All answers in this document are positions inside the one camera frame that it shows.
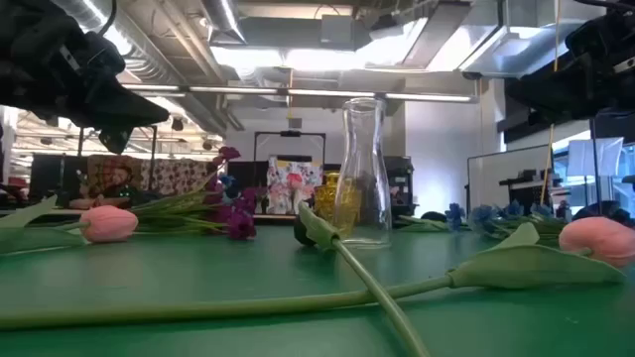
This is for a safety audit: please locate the black backdrop panel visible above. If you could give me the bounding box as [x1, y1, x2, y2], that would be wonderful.
[225, 161, 269, 199]
[29, 154, 88, 202]

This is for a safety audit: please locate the black light stand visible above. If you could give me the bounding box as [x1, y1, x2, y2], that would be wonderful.
[588, 117, 604, 215]

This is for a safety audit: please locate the green table mat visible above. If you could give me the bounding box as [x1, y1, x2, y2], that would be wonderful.
[0, 217, 635, 357]

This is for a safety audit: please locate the colourful floral cloth backdrop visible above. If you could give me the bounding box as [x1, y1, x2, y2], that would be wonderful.
[266, 156, 323, 215]

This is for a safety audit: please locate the black cabinet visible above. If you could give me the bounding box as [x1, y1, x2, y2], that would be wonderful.
[384, 156, 417, 219]

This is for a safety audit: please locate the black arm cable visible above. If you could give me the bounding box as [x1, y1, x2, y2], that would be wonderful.
[96, 0, 119, 39]

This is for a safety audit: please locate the silver rectangular air duct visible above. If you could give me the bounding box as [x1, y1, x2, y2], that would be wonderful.
[458, 0, 604, 80]

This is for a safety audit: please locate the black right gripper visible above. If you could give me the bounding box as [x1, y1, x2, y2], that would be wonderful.
[508, 3, 635, 126]

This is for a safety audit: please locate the clear glass vase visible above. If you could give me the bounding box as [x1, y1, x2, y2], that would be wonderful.
[332, 97, 393, 250]

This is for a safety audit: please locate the pink artificial tulip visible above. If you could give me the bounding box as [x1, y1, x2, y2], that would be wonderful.
[0, 194, 140, 257]
[0, 216, 635, 332]

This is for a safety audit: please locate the white dotted cloth backdrop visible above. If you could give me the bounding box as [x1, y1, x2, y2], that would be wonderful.
[141, 158, 214, 197]

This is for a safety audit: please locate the black bag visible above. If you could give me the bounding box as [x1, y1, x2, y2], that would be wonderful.
[572, 199, 634, 227]

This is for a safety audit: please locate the blue artificial flower bunch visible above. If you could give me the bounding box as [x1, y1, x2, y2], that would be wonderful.
[444, 199, 565, 247]

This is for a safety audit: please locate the red patterned cloth backdrop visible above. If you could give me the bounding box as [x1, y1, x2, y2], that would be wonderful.
[86, 154, 145, 199]

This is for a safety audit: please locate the purple artificial flower bunch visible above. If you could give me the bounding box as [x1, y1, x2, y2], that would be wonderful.
[129, 146, 259, 243]

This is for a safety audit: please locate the long ceiling light strip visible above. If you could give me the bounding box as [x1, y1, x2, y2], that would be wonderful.
[121, 82, 473, 104]

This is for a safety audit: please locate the black equipment rack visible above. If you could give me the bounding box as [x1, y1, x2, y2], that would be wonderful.
[498, 168, 555, 222]

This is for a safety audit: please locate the yellow hanging cable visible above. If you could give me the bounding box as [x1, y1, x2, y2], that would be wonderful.
[539, 0, 563, 207]

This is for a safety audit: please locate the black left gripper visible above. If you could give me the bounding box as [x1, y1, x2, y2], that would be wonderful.
[0, 0, 171, 156]

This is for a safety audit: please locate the person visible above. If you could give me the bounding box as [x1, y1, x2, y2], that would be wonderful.
[68, 166, 150, 209]

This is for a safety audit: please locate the yellow glass vase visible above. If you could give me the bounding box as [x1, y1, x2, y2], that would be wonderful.
[314, 171, 362, 238]

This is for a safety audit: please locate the white reflector panel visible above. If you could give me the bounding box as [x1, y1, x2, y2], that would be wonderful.
[567, 137, 625, 178]

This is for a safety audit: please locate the glass partition panel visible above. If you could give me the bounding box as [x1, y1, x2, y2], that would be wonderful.
[465, 143, 553, 223]

